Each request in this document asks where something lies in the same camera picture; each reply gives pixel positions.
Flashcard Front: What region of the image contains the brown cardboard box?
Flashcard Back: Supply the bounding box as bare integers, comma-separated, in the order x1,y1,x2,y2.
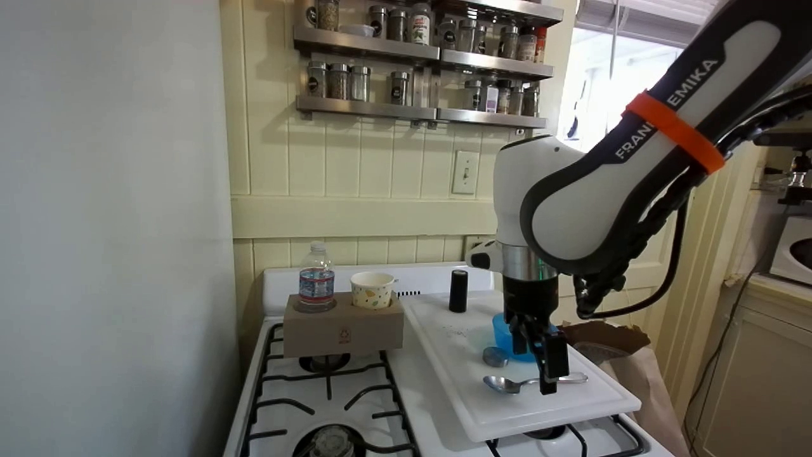
281,293,408,359

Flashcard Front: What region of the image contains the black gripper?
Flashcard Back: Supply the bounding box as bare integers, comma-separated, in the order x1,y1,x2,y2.
502,277,570,398

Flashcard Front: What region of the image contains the white refrigerator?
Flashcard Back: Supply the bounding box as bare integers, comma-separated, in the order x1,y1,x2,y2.
0,0,240,457

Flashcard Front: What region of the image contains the brown paper bag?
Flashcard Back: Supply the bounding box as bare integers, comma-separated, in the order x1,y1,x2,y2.
555,321,693,457

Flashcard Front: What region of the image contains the metal spice shelf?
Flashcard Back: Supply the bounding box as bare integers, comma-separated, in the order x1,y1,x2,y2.
295,94,549,133
291,23,555,82

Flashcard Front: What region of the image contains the round stove burner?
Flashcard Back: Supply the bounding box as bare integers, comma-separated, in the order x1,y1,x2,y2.
290,423,371,457

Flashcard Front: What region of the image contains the cream light switch plate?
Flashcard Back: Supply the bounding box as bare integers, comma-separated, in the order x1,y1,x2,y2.
452,148,483,198

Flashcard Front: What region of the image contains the black burner grate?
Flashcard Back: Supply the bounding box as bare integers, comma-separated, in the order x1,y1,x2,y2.
484,414,654,457
238,321,423,457

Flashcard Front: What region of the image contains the black cylindrical shaker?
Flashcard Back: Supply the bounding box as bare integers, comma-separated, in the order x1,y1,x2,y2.
446,266,473,315

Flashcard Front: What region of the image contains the glass jar with lid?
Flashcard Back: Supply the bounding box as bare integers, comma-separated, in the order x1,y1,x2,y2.
298,241,337,312

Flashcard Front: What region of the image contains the white cutting board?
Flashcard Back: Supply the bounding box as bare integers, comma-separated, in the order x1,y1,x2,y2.
399,291,644,445

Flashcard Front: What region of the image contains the white microwave oven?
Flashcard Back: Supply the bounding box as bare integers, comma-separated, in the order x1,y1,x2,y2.
767,213,812,291

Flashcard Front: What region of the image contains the cream wall outlet plate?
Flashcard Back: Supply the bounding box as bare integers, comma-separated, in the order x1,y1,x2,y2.
465,236,498,266

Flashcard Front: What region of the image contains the blue plastic bowl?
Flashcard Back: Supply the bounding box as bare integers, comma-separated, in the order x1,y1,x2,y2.
489,312,549,365

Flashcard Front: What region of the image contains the white gas stove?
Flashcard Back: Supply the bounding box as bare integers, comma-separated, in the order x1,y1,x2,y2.
221,260,681,457

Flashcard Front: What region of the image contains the glass spice jar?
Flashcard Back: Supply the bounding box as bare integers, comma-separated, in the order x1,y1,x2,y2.
460,7,483,54
517,23,545,65
304,59,331,99
408,0,437,47
440,10,465,51
484,75,509,114
498,19,522,61
385,5,412,43
465,75,489,113
522,82,544,120
365,0,391,42
504,79,527,117
478,19,502,59
347,65,375,104
304,0,341,34
327,61,350,101
389,70,416,109

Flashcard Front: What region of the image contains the metal spoon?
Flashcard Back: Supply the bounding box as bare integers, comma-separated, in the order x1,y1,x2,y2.
483,370,591,398

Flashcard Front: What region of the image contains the dark countertop appliance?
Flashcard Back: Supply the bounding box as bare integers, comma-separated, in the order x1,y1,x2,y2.
751,124,812,208

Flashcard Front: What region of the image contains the orange forearm strap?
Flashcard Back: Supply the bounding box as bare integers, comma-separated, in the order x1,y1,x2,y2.
622,90,728,175

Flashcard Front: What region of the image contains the cream patterned cup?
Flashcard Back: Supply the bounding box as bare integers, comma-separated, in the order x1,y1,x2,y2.
350,269,399,312

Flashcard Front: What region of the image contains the black power plug cord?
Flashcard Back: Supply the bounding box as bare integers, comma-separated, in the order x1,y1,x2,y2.
469,241,498,269

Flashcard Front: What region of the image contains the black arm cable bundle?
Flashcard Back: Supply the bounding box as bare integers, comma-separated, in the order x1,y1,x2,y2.
573,198,691,324

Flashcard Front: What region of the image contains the cream cabinet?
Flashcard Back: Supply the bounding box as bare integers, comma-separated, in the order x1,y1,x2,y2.
688,274,812,457

